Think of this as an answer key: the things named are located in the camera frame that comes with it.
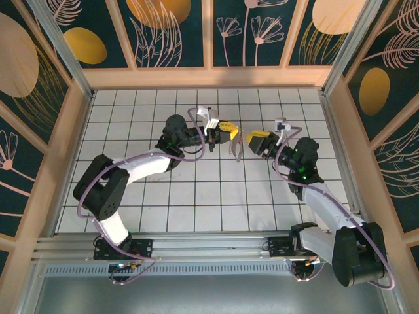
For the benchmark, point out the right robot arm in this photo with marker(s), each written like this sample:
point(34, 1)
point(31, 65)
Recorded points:
point(320, 206)

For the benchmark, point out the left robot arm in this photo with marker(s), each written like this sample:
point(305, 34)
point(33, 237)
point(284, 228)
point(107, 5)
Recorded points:
point(147, 168)

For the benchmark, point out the slotted metal vent strip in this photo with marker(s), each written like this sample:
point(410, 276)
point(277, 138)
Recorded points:
point(209, 269)

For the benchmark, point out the grey metal sheet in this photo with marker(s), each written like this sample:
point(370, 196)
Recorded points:
point(209, 294)

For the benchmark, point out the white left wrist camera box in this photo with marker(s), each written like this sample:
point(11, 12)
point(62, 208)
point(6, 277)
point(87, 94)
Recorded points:
point(209, 121)

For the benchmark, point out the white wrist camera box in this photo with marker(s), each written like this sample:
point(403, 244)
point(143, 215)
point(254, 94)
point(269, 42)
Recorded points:
point(209, 121)
point(281, 125)

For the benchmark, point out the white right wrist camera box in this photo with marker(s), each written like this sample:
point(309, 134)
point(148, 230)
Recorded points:
point(281, 125)

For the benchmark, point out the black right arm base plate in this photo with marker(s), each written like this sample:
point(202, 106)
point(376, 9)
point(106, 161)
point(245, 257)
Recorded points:
point(278, 248)

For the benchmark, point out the aluminium front rail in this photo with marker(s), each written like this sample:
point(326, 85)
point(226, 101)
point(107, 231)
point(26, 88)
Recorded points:
point(209, 245)

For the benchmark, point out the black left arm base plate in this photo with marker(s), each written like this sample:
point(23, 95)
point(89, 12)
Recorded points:
point(142, 247)

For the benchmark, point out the aluminium corner post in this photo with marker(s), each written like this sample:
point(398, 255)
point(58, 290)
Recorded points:
point(352, 45)
point(59, 49)

